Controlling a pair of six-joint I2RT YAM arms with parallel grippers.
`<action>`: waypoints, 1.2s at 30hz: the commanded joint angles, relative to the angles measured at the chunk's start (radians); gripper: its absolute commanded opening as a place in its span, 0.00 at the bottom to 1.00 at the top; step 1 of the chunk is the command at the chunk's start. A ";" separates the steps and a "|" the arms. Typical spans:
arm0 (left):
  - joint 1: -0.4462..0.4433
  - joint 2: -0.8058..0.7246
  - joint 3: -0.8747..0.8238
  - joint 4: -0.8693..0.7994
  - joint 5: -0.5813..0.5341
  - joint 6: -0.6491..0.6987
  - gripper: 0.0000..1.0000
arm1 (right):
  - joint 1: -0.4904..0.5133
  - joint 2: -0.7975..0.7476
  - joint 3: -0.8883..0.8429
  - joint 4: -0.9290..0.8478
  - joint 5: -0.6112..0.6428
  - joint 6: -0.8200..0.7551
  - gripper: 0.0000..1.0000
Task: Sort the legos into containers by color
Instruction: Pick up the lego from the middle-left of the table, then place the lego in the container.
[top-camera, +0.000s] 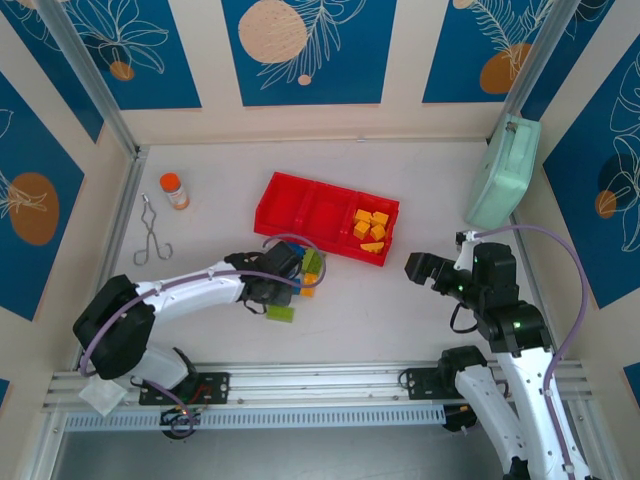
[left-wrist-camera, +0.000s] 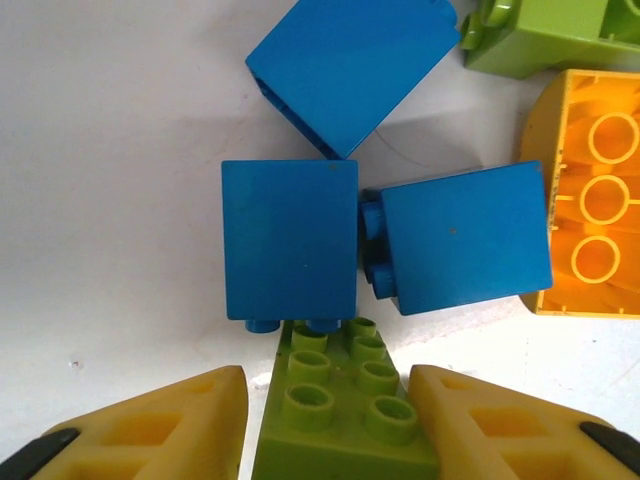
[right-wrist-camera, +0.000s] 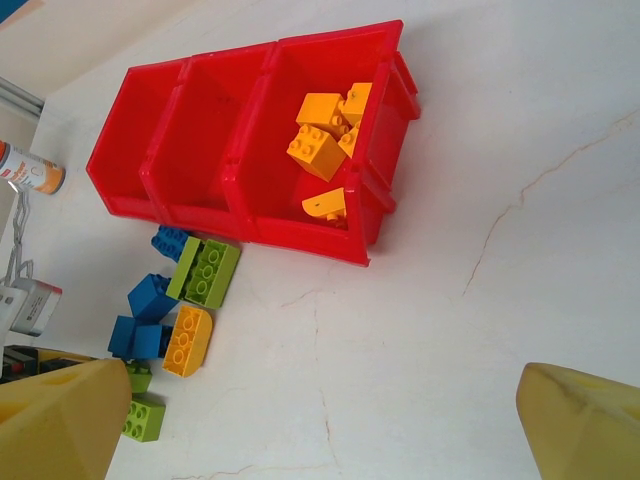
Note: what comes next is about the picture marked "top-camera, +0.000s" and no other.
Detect mint green case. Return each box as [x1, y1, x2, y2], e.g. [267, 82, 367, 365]
[464, 113, 543, 232]

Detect orange capped small bottle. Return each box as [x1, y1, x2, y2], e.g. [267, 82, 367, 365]
[159, 172, 191, 211]

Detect metal tongs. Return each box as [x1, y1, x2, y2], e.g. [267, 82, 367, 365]
[133, 193, 174, 265]

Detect white folded cloth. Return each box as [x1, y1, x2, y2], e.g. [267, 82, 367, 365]
[78, 377, 127, 416]

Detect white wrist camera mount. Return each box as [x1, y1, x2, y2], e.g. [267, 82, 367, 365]
[453, 229, 482, 272]

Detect aluminium side rail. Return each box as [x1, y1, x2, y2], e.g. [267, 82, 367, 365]
[73, 148, 147, 371]
[510, 209, 564, 362]

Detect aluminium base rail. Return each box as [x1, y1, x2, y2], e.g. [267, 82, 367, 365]
[42, 360, 586, 412]

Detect grey slotted cable duct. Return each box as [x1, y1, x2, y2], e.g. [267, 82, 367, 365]
[63, 405, 446, 432]

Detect black controller with wires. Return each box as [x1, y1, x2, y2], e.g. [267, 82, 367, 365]
[159, 404, 201, 442]

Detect aluminium frame post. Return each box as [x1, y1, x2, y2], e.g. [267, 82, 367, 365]
[35, 0, 140, 157]
[501, 0, 585, 129]

